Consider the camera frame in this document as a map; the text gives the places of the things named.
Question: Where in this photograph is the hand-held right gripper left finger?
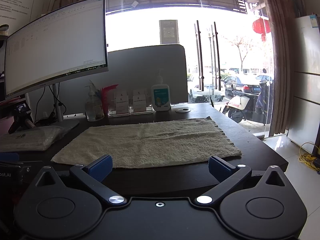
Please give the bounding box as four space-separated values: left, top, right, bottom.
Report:
34 154 127 206

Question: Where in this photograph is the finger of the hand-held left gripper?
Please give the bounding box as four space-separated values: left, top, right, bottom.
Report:
0 153 20 163

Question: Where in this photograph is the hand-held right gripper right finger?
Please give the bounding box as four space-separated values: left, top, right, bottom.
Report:
195 156 286 205

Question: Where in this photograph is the framed code sign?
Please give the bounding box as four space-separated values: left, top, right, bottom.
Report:
159 19 179 44

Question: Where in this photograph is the curved computer monitor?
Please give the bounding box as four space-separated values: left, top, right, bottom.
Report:
4 0 109 98

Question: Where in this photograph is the white pump lotion bottle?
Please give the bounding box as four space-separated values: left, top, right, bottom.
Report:
151 69 171 112

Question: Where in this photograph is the wide brown curtain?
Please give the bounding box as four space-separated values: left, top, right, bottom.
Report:
257 0 298 135

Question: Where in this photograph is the plastic-wrapped packet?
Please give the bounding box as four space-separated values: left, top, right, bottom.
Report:
0 125 66 152

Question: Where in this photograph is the clear pump sanitizer bottle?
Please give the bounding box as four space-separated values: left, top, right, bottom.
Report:
84 84 105 122

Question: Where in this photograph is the pink box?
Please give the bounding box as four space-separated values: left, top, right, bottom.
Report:
0 117 15 135

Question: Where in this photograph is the black device on tripod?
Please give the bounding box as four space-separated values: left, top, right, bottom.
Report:
7 102 34 134

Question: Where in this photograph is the stack of white business cards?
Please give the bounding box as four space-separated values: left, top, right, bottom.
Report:
114 88 148 113

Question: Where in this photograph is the dark parked car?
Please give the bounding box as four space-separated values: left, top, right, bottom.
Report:
222 74 260 97

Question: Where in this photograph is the white cabinet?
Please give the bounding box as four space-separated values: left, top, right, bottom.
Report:
286 15 320 155

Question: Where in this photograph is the silver monitor stand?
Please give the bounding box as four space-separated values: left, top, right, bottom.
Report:
49 82 80 130

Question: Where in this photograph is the red feather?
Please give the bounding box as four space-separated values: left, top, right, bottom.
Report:
99 84 119 105

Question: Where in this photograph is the white text wall poster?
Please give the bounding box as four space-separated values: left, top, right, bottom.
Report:
0 0 54 40

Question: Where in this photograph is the white parked car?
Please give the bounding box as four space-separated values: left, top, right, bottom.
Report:
187 72 225 103

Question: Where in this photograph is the clear acrylic card holder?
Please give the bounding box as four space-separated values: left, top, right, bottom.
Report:
108 89 153 117

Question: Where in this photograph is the cream terry towel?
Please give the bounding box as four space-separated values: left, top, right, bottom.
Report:
51 117 242 168

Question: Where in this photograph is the yellow cable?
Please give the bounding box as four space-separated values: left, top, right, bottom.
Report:
299 142 320 173

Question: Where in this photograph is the long black door handle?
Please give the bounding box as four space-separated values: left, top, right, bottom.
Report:
196 20 204 90
212 21 221 88

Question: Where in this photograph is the red lantern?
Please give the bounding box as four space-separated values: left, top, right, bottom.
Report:
252 17 270 42

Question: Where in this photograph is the parked scooter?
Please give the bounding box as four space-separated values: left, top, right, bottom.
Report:
222 79 274 124

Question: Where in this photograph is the grey desk partition panel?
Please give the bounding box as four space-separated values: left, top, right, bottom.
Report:
27 44 188 117

